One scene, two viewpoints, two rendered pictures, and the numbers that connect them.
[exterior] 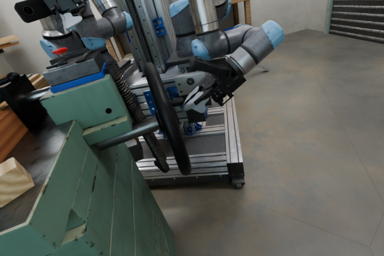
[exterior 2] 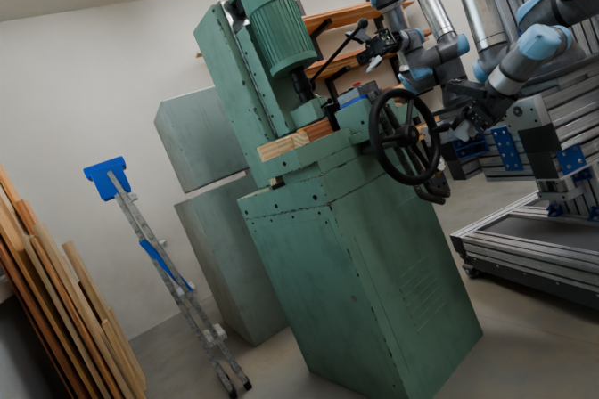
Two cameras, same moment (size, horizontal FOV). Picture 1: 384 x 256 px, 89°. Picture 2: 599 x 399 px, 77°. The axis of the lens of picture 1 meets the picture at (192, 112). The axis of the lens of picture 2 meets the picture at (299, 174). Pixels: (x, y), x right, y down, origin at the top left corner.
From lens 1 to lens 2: 0.86 m
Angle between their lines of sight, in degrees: 66
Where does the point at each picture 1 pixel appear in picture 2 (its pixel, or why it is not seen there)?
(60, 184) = (315, 148)
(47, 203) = (305, 149)
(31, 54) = not seen: hidden behind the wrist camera
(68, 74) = (346, 98)
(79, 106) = (349, 118)
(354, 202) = not seen: outside the picture
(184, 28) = not seen: hidden behind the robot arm
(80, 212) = (321, 166)
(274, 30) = (525, 37)
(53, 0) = (372, 49)
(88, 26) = (413, 59)
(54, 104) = (340, 116)
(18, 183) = (301, 140)
